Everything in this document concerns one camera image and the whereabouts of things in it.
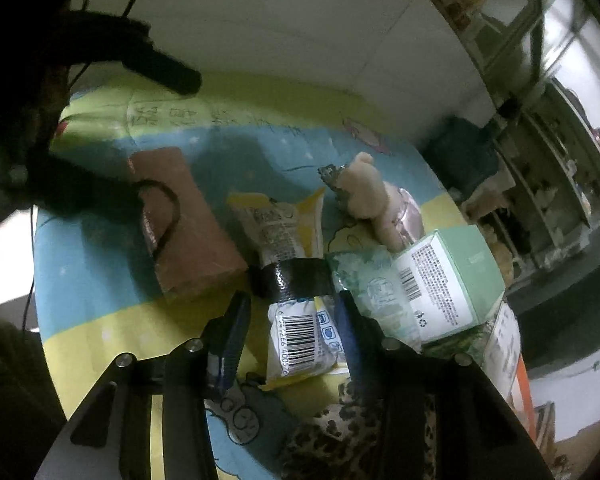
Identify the white shelf rack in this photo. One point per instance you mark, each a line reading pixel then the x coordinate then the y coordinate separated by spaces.
pixel 555 175

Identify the wide black hair band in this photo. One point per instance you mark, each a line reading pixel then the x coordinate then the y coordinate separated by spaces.
pixel 290 280

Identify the colourful printed play mat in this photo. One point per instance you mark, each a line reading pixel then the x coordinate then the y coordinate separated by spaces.
pixel 105 310

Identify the beige plush doll pink dress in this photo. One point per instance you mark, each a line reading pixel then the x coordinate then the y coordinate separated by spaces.
pixel 365 190

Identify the large floral tissue pack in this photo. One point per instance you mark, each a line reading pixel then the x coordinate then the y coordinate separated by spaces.
pixel 500 345

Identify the cardboard box orange rim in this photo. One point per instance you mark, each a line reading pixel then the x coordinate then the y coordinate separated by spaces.
pixel 522 390

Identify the mint green carton box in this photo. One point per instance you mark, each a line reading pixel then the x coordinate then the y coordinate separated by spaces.
pixel 445 280

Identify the yellow white barcode packet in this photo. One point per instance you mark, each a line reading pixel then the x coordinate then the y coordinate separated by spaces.
pixel 300 335

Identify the sliding glass window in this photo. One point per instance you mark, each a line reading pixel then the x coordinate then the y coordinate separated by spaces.
pixel 510 20

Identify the small green white tissue pack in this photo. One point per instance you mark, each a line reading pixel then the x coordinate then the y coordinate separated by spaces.
pixel 375 285

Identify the leopard print scrunchie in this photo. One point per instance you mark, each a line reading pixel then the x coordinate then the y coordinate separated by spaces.
pixel 330 435

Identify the blue water jug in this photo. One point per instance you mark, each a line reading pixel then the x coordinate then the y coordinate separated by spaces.
pixel 460 155

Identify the pink brown wallet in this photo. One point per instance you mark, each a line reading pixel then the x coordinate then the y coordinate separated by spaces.
pixel 200 240

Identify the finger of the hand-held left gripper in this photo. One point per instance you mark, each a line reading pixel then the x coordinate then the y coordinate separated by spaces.
pixel 170 67
pixel 90 192

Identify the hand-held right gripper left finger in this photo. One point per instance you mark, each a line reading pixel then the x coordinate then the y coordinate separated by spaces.
pixel 232 340

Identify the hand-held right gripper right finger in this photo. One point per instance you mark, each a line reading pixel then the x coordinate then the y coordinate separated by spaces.
pixel 355 340

